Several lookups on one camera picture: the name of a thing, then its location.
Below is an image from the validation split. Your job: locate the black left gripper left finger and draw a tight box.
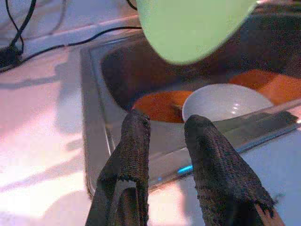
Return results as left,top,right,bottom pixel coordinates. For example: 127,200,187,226
86,110,151,226

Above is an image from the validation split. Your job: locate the black cable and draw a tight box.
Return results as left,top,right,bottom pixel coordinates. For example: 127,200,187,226
0,25,143,71
4,0,38,55

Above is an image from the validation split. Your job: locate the white ceramic bowl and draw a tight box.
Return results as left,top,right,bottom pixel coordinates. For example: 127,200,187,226
182,83,273,123

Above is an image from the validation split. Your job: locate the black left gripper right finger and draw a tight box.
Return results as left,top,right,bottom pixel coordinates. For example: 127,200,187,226
184,114,277,226

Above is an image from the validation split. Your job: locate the small black adapter brick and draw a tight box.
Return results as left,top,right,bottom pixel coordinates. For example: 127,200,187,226
0,44,24,69

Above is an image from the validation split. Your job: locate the stainless steel sink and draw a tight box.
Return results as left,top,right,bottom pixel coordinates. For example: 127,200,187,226
79,0,301,201

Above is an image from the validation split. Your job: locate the light green plate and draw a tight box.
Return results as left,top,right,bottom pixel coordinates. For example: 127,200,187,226
135,0,258,65

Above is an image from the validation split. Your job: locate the orange plate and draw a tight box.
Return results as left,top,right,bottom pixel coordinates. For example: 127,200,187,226
133,90,196,124
228,69,301,106

